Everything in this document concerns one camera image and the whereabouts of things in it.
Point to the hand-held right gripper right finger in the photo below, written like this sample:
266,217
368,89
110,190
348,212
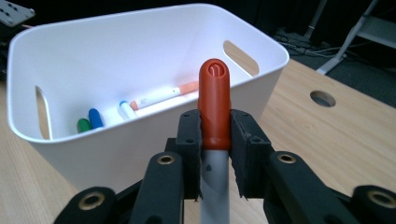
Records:
249,155

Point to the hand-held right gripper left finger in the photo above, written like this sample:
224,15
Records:
190,155

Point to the rust red capped white marker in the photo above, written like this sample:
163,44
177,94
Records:
214,109

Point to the peach capped white marker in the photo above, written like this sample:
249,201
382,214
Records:
155,97

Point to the light blue capped white marker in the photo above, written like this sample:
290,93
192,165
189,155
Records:
127,111

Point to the white plastic storage bin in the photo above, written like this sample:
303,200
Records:
93,155

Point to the dark blue capped white marker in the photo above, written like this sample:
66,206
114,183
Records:
95,118

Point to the green capped white marker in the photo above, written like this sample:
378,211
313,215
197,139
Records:
83,125

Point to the white metal stand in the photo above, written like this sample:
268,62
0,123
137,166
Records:
378,29

